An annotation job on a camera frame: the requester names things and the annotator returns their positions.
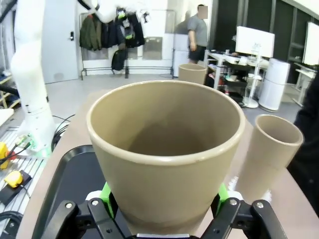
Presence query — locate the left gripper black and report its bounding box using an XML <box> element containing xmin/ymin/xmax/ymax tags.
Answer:
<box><xmin>117</xmin><ymin>7</ymin><xmax>133</xmax><ymax>34</ymax></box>

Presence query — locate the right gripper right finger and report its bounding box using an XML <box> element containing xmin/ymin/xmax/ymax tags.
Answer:
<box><xmin>199</xmin><ymin>184</ymin><xmax>287</xmax><ymax>239</ymax></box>

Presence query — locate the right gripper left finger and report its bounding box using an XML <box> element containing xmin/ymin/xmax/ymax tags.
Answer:
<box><xmin>41</xmin><ymin>183</ymin><xmax>127</xmax><ymax>239</ymax></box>

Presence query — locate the beige tall cup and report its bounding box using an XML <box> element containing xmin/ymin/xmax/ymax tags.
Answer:
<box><xmin>238</xmin><ymin>114</ymin><xmax>304</xmax><ymax>200</ymax></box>
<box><xmin>86</xmin><ymin>80</ymin><xmax>247</xmax><ymax>231</ymax></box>
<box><xmin>178</xmin><ymin>63</ymin><xmax>207</xmax><ymax>87</ymax></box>

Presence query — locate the black long jacket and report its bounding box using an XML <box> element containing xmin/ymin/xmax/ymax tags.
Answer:
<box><xmin>124</xmin><ymin>11</ymin><xmax>146</xmax><ymax>48</ymax></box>

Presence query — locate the navy jacket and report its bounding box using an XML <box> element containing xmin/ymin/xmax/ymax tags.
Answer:
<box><xmin>101</xmin><ymin>21</ymin><xmax>118</xmax><ymax>49</ymax></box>

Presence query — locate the olive brown jacket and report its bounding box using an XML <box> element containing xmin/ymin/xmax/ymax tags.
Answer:
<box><xmin>93</xmin><ymin>18</ymin><xmax>103</xmax><ymax>50</ymax></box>

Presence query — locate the black hanging backpack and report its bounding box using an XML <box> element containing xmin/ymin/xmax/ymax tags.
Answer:
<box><xmin>111</xmin><ymin>49</ymin><xmax>128</xmax><ymax>71</ymax></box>

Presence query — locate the white paper doily coaster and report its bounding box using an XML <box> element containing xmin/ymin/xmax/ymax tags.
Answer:
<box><xmin>227</xmin><ymin>174</ymin><xmax>240</xmax><ymax>191</ymax></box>

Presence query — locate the olive green jacket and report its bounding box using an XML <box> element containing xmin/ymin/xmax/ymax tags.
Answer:
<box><xmin>79</xmin><ymin>14</ymin><xmax>97</xmax><ymax>51</ymax></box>

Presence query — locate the dark blue serving tray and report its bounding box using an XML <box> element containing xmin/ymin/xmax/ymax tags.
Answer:
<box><xmin>31</xmin><ymin>144</ymin><xmax>112</xmax><ymax>239</ymax></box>

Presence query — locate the small white fridge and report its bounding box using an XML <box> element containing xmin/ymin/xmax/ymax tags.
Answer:
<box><xmin>173</xmin><ymin>48</ymin><xmax>190</xmax><ymax>77</ymax></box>

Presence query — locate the person in grey shirt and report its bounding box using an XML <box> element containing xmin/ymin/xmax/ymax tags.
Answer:
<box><xmin>186</xmin><ymin>4</ymin><xmax>209</xmax><ymax>65</ymax></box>

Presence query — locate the light grey door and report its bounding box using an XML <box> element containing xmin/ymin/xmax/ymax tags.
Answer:
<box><xmin>41</xmin><ymin>0</ymin><xmax>80</xmax><ymax>85</ymax></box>

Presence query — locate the yellow pendant on black base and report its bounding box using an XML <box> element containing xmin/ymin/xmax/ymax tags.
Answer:
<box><xmin>0</xmin><ymin>170</ymin><xmax>32</xmax><ymax>205</ymax></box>

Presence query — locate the white office desk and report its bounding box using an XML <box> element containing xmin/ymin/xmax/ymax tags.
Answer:
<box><xmin>204</xmin><ymin>51</ymin><xmax>270</xmax><ymax>90</ymax></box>

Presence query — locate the person in black clothing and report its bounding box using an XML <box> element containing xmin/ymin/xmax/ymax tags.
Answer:
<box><xmin>286</xmin><ymin>71</ymin><xmax>319</xmax><ymax>216</ymax></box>

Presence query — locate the yellow emergency stop button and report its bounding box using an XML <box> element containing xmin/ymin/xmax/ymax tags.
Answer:
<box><xmin>0</xmin><ymin>141</ymin><xmax>10</xmax><ymax>170</ymax></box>

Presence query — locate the white rolling stand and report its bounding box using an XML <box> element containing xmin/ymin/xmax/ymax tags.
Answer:
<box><xmin>243</xmin><ymin>42</ymin><xmax>263</xmax><ymax>109</ymax></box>

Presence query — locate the white backed monitor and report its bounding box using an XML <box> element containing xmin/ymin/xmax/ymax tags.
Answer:
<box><xmin>303</xmin><ymin>21</ymin><xmax>319</xmax><ymax>66</ymax></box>
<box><xmin>235</xmin><ymin>25</ymin><xmax>276</xmax><ymax>59</ymax></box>

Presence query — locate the white air purifier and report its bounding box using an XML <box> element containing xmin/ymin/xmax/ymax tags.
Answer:
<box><xmin>258</xmin><ymin>58</ymin><xmax>291</xmax><ymax>112</ymax></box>

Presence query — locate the wooden shoe rack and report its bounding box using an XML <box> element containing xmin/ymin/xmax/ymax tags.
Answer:
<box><xmin>0</xmin><ymin>73</ymin><xmax>22</xmax><ymax>110</ymax></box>

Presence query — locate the grey wall board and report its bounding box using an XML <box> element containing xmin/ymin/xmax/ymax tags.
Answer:
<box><xmin>164</xmin><ymin>9</ymin><xmax>190</xmax><ymax>34</ymax></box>

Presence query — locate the black floor cable bundle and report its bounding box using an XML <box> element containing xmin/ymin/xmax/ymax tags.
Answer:
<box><xmin>0</xmin><ymin>210</ymin><xmax>25</xmax><ymax>239</ymax></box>

